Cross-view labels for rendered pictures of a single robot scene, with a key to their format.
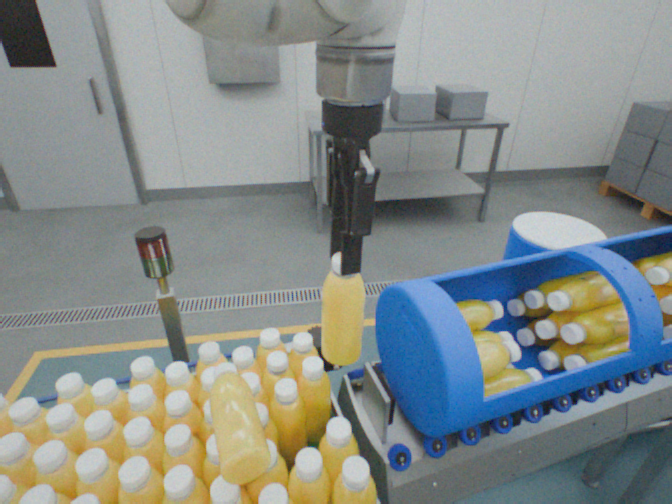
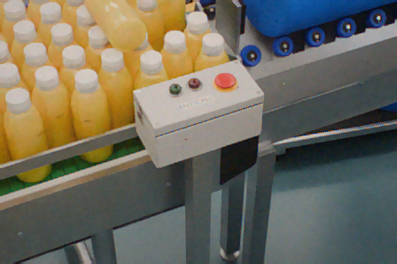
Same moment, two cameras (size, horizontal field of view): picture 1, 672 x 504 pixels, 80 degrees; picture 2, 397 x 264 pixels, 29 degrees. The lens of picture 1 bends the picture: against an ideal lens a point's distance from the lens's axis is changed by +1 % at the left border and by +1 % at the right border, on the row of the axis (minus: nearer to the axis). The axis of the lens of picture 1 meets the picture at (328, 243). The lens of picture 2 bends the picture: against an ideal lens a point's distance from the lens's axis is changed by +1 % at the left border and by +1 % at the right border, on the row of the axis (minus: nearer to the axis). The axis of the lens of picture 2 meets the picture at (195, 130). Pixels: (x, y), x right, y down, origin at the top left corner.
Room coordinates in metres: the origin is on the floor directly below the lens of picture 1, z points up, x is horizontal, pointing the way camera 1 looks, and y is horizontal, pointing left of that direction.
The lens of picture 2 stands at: (-0.76, 0.09, 1.99)
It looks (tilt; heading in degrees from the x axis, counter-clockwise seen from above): 46 degrees down; 355
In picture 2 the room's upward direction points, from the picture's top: straight up
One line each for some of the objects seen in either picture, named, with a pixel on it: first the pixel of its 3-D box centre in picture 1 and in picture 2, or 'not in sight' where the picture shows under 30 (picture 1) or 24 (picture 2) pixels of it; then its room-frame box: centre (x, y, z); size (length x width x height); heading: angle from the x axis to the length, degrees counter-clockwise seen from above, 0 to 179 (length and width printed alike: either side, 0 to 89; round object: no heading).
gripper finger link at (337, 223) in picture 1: (340, 237); not in sight; (0.52, -0.02, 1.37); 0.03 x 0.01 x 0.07; 109
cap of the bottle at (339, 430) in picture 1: (338, 430); (197, 21); (0.41, -0.02, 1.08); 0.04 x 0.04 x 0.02
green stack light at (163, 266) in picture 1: (157, 261); not in sight; (0.75, 0.38, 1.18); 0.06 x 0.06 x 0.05
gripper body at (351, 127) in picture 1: (351, 137); not in sight; (0.50, -0.03, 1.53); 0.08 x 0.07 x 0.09; 19
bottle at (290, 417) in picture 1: (288, 424); (148, 36); (0.49, 0.08, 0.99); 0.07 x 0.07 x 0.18
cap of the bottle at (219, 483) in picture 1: (225, 491); (112, 58); (0.31, 0.14, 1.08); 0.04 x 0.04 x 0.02
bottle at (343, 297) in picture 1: (342, 312); not in sight; (0.50, -0.02, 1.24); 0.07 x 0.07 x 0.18
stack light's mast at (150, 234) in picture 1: (157, 263); not in sight; (0.75, 0.38, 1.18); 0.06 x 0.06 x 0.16
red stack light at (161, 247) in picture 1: (152, 244); not in sight; (0.75, 0.38, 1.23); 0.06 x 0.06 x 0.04
